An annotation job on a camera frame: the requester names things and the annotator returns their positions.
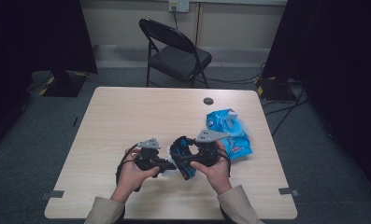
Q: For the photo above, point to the person's right hand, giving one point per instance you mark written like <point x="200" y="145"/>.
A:
<point x="219" y="177"/>

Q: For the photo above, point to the grey tape strip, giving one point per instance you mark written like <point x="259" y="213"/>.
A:
<point x="54" y="194"/>
<point x="287" y="191"/>

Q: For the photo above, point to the black curtain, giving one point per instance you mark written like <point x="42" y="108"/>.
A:
<point x="339" y="62"/>
<point x="33" y="46"/>

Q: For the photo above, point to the black stand base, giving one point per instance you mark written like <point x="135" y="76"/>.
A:
<point x="64" y="85"/>
<point x="275" y="90"/>

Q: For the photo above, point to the blue wet wipe packet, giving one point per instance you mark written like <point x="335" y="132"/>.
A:
<point x="236" y="146"/>

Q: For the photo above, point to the blue toy car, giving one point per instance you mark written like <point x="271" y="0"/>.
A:
<point x="183" y="168"/>

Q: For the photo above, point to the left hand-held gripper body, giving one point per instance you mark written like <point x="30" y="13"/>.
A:
<point x="147" y="160"/>

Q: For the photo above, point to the dark round table grommet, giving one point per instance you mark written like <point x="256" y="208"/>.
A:
<point x="208" y="101"/>

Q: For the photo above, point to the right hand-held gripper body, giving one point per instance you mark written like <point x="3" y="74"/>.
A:
<point x="209" y="154"/>

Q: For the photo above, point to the white wall socket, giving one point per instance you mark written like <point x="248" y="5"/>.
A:
<point x="179" y="5"/>

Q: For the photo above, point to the person's left hand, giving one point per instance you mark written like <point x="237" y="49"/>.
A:
<point x="130" y="180"/>

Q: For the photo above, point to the thin wall conduit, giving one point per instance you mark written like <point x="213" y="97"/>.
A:
<point x="198" y="25"/>

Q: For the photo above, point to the black folding chair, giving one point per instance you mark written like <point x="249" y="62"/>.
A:
<point x="178" y="60"/>

